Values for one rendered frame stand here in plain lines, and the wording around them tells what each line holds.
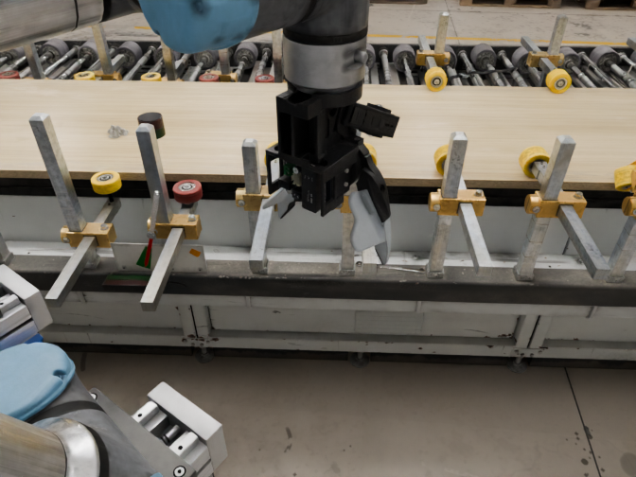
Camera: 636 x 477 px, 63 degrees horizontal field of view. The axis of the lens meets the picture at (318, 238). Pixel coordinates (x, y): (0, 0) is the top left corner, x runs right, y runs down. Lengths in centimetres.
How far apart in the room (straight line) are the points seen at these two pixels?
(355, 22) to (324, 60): 4
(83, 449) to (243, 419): 156
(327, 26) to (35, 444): 39
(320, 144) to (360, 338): 159
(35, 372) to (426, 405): 166
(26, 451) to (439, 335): 177
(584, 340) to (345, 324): 91
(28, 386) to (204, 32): 39
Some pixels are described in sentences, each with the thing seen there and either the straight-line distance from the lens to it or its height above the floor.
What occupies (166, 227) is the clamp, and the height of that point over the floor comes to 86.
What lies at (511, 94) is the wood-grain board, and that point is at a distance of 221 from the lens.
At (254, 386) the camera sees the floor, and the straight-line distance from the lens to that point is 212.
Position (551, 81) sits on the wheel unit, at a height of 95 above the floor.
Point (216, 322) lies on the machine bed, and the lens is 207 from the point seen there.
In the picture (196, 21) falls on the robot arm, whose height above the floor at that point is 161.
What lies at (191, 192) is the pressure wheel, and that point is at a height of 91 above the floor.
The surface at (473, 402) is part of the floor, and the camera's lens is 214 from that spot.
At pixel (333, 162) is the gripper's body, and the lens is 49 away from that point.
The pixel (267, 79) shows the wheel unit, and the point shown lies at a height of 90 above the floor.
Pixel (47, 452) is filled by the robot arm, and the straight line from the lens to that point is 48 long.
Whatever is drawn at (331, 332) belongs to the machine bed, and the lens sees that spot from 205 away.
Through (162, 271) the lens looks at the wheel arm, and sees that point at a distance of 132.
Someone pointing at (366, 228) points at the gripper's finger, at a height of 137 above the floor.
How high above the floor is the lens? 170
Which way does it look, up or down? 38 degrees down
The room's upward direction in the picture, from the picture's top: straight up
